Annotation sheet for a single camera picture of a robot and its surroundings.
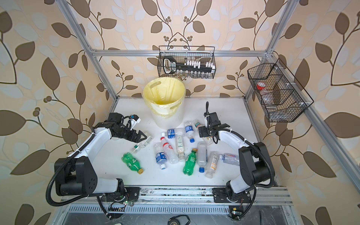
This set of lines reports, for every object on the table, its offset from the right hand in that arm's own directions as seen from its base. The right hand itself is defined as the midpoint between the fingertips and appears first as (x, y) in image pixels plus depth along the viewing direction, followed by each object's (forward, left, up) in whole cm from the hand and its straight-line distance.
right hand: (206, 130), depth 93 cm
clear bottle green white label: (-8, +18, -1) cm, 20 cm away
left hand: (-5, +44, +6) cm, 44 cm away
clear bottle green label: (-8, +43, -1) cm, 43 cm away
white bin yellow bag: (+27, +29, +7) cm, 40 cm away
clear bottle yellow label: (-22, 0, -1) cm, 22 cm away
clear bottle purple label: (-19, -12, -2) cm, 23 cm away
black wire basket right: (+2, -38, +27) cm, 46 cm away
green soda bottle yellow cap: (-20, +46, -1) cm, 50 cm away
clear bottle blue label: (-16, +30, 0) cm, 34 cm away
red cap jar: (+12, -31, +27) cm, 43 cm away
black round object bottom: (-47, +21, -4) cm, 52 cm away
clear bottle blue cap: (-15, +4, -6) cm, 17 cm away
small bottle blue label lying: (-1, +24, -1) cm, 24 cm away
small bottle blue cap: (+1, +11, -2) cm, 12 cm away
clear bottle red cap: (-15, +23, -3) cm, 27 cm away
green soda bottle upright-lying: (-23, +13, -5) cm, 27 cm away
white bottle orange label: (-7, -1, -1) cm, 7 cm away
